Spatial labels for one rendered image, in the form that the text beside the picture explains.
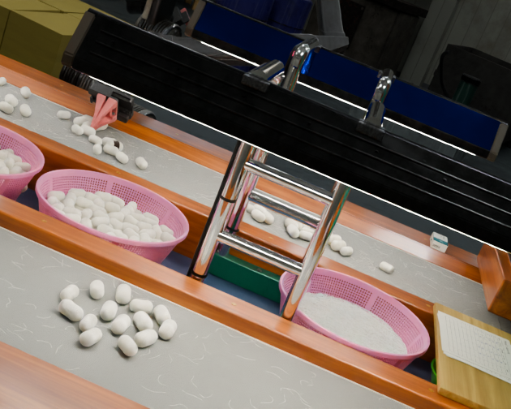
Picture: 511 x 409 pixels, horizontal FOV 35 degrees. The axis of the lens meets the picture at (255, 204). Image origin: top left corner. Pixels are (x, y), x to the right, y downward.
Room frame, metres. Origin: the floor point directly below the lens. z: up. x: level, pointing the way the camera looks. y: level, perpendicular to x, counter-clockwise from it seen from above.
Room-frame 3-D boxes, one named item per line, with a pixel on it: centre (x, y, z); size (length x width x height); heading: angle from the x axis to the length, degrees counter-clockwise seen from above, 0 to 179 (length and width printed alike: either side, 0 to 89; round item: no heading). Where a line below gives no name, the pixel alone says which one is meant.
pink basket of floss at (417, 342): (1.25, -0.22, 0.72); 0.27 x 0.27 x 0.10
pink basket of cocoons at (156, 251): (1.28, 0.22, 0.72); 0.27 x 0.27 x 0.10
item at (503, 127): (1.54, -0.07, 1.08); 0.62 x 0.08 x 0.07; 86
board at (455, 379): (1.23, -0.43, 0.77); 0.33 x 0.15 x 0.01; 176
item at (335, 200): (1.06, -0.03, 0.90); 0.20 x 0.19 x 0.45; 86
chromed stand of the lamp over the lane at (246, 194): (1.46, -0.06, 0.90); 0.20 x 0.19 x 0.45; 86
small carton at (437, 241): (1.79, -0.42, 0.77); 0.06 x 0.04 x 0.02; 176
